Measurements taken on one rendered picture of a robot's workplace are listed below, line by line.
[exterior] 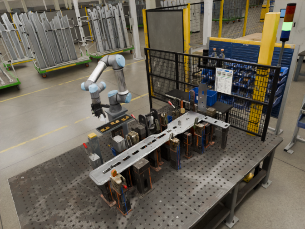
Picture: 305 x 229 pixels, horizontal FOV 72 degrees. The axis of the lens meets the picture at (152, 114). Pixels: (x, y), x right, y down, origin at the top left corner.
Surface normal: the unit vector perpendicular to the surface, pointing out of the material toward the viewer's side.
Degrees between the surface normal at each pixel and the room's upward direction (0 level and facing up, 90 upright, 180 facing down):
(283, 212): 0
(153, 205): 0
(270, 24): 90
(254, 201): 0
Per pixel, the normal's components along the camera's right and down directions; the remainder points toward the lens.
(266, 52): -0.68, 0.37
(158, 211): -0.08, -0.87
